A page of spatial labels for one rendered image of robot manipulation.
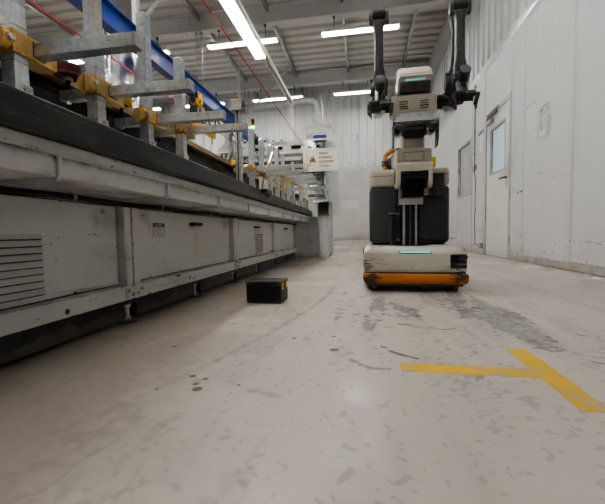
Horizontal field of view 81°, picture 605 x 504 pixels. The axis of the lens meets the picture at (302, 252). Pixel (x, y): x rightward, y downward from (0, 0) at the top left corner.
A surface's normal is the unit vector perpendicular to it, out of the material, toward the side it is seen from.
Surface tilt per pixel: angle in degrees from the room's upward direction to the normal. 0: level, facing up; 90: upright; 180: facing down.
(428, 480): 0
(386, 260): 90
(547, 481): 0
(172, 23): 90
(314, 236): 90
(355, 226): 90
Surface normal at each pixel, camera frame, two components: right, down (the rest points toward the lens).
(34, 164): 0.99, 0.00
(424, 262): -0.18, 0.05
